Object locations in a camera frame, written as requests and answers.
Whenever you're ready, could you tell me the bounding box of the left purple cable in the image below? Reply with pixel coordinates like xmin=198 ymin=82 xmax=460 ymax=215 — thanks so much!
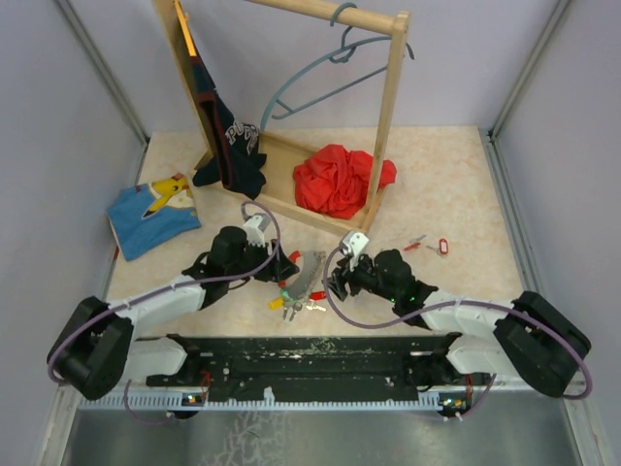
xmin=47 ymin=200 xmax=282 ymax=426

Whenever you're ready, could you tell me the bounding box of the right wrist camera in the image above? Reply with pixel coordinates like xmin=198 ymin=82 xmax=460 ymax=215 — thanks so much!
xmin=339 ymin=230 xmax=369 ymax=270

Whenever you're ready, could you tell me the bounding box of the grey key organiser plate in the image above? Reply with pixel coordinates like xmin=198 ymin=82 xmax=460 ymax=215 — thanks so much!
xmin=281 ymin=250 xmax=326 ymax=301

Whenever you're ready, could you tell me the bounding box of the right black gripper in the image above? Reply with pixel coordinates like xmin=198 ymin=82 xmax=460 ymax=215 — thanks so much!
xmin=322 ymin=250 xmax=399 ymax=303

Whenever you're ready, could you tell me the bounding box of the purple cable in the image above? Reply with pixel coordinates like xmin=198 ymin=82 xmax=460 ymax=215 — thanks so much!
xmin=47 ymin=200 xmax=282 ymax=426
xmin=322 ymin=247 xmax=594 ymax=421

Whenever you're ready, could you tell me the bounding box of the red crumpled cloth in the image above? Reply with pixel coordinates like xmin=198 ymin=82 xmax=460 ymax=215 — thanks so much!
xmin=292 ymin=144 xmax=374 ymax=219

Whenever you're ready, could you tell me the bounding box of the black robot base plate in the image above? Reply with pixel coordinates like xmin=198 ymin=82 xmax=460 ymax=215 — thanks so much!
xmin=147 ymin=334 xmax=490 ymax=403

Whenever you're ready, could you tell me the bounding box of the grey slotted cable duct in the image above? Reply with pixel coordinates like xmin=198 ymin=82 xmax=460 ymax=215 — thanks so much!
xmin=77 ymin=390 xmax=479 ymax=413

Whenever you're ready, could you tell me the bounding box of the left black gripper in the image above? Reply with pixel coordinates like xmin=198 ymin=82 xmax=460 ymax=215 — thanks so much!
xmin=227 ymin=236 xmax=300 ymax=283

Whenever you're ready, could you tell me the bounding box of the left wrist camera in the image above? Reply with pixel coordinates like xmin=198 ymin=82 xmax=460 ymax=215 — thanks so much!
xmin=243 ymin=214 xmax=272 ymax=247

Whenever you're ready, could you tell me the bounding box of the blue Pikachu shirt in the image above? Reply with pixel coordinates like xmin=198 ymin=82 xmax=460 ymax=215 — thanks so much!
xmin=107 ymin=173 xmax=201 ymax=261

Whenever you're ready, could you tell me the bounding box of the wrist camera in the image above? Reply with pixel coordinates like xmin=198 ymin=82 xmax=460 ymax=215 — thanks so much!
xmin=339 ymin=230 xmax=369 ymax=270
xmin=243 ymin=214 xmax=272 ymax=247

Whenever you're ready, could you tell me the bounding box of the teal plastic hanger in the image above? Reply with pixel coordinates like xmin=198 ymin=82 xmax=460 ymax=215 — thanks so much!
xmin=260 ymin=1 xmax=415 ymax=130

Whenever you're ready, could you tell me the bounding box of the key with red handle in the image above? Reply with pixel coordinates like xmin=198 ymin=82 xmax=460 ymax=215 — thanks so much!
xmin=404 ymin=235 xmax=426 ymax=251

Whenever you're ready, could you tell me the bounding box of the wooden clothes rack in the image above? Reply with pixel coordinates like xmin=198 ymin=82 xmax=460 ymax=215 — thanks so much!
xmin=151 ymin=1 xmax=411 ymax=234

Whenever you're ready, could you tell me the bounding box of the key with red tag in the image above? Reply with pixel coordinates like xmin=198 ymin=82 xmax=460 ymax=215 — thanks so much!
xmin=427 ymin=238 xmax=449 ymax=256
xmin=305 ymin=291 xmax=326 ymax=312

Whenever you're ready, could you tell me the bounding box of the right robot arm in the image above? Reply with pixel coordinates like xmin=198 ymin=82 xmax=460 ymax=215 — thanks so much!
xmin=322 ymin=247 xmax=594 ymax=400

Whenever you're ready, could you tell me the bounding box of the navy blue shirt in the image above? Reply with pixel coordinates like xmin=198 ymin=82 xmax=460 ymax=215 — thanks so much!
xmin=190 ymin=56 xmax=267 ymax=200

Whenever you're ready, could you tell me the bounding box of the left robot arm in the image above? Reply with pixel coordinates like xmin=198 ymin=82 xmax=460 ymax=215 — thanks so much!
xmin=47 ymin=216 xmax=299 ymax=400

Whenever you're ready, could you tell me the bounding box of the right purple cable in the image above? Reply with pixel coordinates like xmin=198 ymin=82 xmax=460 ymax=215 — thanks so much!
xmin=322 ymin=247 xmax=594 ymax=421

